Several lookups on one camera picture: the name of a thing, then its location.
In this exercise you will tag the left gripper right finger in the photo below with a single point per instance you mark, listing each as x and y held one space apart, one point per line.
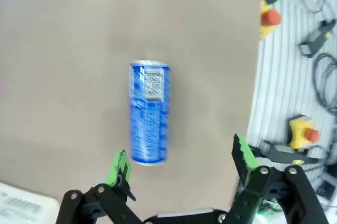
247 161

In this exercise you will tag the cream folding shopping basket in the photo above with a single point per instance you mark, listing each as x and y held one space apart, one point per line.
21 205

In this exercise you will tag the black power adapter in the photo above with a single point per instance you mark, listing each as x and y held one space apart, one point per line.
314 41

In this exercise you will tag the blue Pocari Sweat can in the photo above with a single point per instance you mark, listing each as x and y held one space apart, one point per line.
148 118

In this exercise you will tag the yellow emergency stop button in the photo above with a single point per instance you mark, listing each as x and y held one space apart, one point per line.
271 19
300 132

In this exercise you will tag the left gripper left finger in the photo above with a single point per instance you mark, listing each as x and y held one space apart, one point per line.
119 166

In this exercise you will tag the grey power adapter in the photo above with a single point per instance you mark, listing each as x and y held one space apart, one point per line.
287 153

